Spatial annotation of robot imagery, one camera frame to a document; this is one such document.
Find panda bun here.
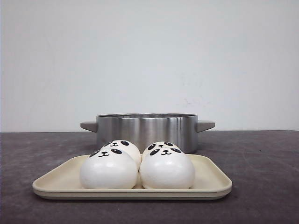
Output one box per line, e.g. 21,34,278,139
101,140,142,168
142,141,179,160
139,147,195,189
79,148,138,189

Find stainless steel pot grey handles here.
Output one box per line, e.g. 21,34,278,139
80,113,215,154

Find beige rectangular tray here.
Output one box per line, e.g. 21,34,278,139
32,154,232,200

